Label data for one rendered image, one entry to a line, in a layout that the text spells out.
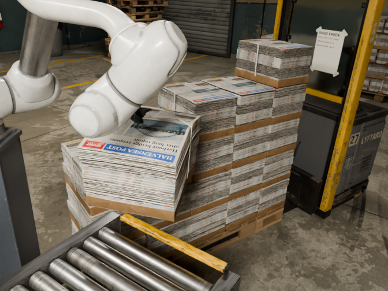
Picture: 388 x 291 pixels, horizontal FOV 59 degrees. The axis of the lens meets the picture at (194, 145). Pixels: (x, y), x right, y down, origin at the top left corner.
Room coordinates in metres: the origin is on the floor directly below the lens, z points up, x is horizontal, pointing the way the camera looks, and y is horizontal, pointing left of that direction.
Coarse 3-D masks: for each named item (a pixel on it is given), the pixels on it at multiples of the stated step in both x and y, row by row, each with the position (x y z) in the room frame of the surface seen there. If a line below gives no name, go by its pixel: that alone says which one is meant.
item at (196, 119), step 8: (152, 112) 1.14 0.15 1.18; (160, 112) 1.15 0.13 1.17; (176, 112) 1.19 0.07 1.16; (184, 120) 1.06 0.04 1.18; (192, 120) 1.07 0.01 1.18; (200, 120) 1.18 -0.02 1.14; (200, 128) 1.19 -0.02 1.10; (192, 144) 1.06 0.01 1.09; (192, 152) 1.11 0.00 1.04; (192, 160) 1.12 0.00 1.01
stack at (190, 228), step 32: (256, 128) 1.92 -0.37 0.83; (64, 160) 1.57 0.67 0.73; (224, 160) 1.77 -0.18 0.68; (192, 192) 1.63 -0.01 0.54; (224, 192) 1.78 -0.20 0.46; (256, 192) 1.96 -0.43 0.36; (128, 224) 1.40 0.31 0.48; (192, 224) 1.64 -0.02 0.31; (224, 224) 1.80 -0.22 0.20; (128, 256) 1.40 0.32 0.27
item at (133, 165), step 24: (96, 144) 0.87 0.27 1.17; (120, 144) 0.88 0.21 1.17; (144, 144) 0.88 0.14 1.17; (168, 144) 0.89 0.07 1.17; (96, 168) 0.86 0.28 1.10; (120, 168) 0.84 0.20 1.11; (144, 168) 0.83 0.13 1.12; (168, 168) 0.82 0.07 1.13; (96, 192) 0.89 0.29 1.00; (120, 192) 0.87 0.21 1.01; (144, 192) 0.85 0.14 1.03; (168, 192) 0.84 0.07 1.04
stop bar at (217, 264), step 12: (120, 216) 1.01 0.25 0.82; (132, 216) 1.01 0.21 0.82; (144, 228) 0.95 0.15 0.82; (156, 228) 0.95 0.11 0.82; (168, 240) 0.90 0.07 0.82; (180, 240) 0.90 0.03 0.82; (192, 252) 0.84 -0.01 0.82; (204, 252) 0.85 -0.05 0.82; (216, 264) 0.80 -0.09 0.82; (228, 264) 0.80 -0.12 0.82
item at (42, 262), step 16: (96, 224) 0.98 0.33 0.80; (112, 224) 1.01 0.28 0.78; (64, 240) 0.89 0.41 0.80; (80, 240) 0.90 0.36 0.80; (48, 256) 0.81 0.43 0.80; (64, 256) 0.83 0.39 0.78; (16, 272) 0.75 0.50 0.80; (32, 272) 0.75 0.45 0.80; (48, 272) 0.78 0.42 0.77; (0, 288) 0.68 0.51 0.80
